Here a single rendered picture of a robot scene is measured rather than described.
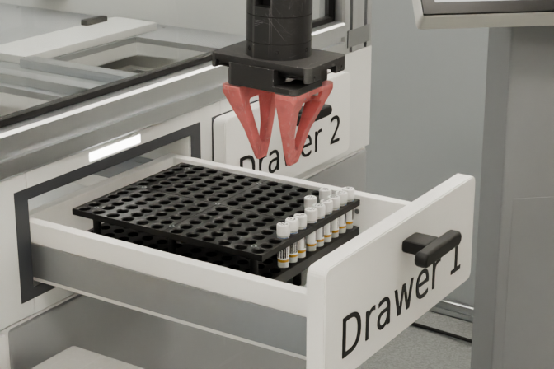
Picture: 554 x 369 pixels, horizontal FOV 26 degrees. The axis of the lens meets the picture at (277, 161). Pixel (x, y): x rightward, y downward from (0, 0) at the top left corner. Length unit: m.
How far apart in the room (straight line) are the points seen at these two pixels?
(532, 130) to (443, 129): 0.93
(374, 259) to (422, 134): 1.98
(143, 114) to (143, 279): 0.24
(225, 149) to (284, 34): 0.38
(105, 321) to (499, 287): 0.99
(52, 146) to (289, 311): 0.31
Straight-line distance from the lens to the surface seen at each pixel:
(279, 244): 1.08
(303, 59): 1.03
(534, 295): 2.16
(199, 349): 1.45
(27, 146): 1.16
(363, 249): 1.01
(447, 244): 1.07
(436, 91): 2.95
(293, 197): 1.20
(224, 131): 1.37
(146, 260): 1.09
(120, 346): 1.33
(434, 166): 3.00
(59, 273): 1.16
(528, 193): 2.08
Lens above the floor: 1.30
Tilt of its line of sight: 18 degrees down
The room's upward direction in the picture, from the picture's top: straight up
